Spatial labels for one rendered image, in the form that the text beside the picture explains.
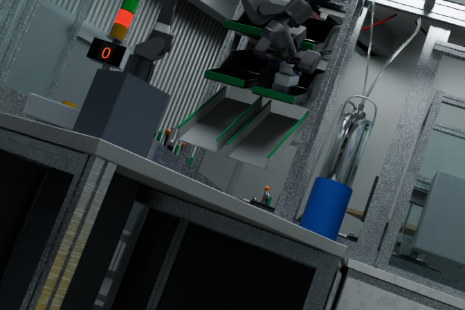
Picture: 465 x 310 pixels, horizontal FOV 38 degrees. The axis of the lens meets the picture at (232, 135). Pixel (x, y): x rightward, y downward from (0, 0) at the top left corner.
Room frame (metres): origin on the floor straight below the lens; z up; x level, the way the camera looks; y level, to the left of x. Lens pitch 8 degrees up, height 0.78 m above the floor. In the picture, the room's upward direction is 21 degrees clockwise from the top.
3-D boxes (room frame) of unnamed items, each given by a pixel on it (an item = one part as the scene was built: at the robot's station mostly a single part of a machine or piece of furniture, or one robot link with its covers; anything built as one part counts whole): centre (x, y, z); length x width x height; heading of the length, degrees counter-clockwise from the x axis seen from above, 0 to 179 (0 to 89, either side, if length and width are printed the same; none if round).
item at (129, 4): (2.21, 0.48, 1.38); 0.05 x 0.05 x 0.05
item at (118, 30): (2.21, 0.48, 1.28); 0.05 x 0.05 x 0.05
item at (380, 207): (2.93, -0.71, 1.56); 0.09 x 0.04 x 1.39; 77
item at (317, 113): (2.09, -0.06, 1.26); 0.36 x 0.21 x 0.80; 77
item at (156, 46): (1.68, 0.28, 1.15); 0.09 x 0.07 x 0.06; 10
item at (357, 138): (2.69, -0.45, 1.32); 0.14 x 0.14 x 0.38
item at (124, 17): (2.21, 0.48, 1.33); 0.05 x 0.05 x 0.05
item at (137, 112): (1.68, 0.28, 0.96); 0.14 x 0.14 x 0.20; 41
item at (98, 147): (1.71, 0.24, 0.84); 0.90 x 0.70 x 0.03; 41
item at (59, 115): (1.86, 0.45, 0.93); 0.21 x 0.07 x 0.06; 77
